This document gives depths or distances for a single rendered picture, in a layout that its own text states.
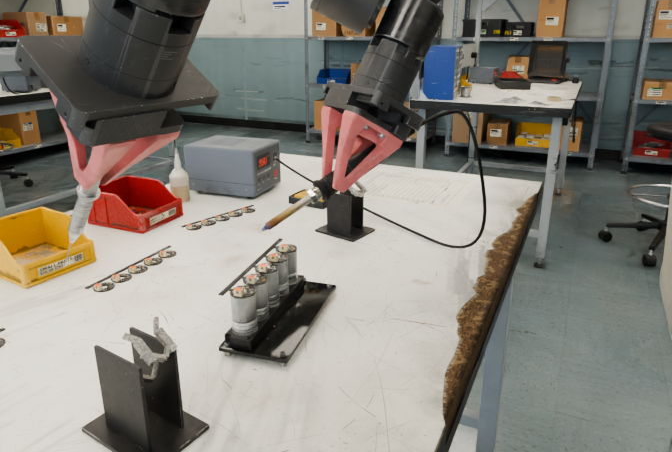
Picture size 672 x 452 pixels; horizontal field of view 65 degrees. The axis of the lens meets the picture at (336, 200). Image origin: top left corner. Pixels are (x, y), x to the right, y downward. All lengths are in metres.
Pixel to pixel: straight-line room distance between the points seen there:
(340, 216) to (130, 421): 0.47
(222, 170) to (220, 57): 5.39
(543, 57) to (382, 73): 3.11
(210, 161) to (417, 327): 0.58
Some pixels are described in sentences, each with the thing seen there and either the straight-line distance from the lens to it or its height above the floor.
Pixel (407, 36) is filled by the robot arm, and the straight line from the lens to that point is 0.54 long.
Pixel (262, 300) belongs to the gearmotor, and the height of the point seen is 0.79.
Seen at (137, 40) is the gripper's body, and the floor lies 1.05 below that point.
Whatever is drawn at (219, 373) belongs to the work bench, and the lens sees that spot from 0.53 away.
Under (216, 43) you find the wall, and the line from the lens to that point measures 6.40.
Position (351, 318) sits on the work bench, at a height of 0.75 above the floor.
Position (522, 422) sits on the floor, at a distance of 1.70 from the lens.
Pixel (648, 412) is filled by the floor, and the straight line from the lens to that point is 1.88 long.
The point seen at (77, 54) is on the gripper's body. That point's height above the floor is 1.04.
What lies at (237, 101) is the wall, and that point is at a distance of 6.30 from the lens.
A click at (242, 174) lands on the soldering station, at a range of 0.99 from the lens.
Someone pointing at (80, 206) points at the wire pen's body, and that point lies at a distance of 0.42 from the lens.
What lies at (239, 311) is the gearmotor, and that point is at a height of 0.80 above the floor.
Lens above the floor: 1.05
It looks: 18 degrees down
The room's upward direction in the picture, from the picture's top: straight up
